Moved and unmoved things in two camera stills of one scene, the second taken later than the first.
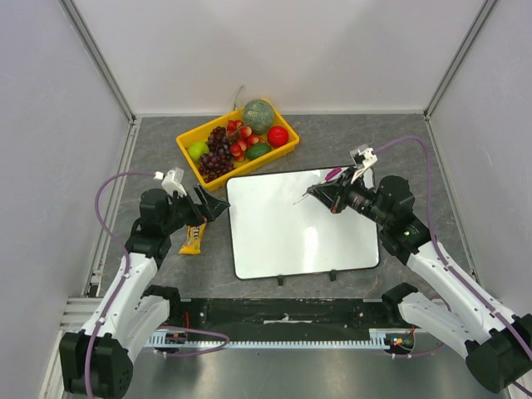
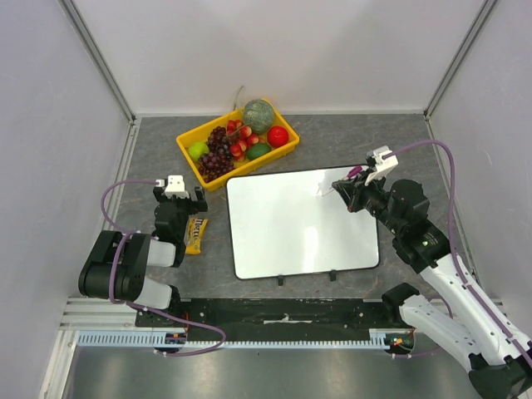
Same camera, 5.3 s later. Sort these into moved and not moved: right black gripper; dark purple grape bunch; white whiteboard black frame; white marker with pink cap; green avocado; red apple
Moved: white marker with pink cap; right black gripper
Not moved: white whiteboard black frame; green avocado; dark purple grape bunch; red apple
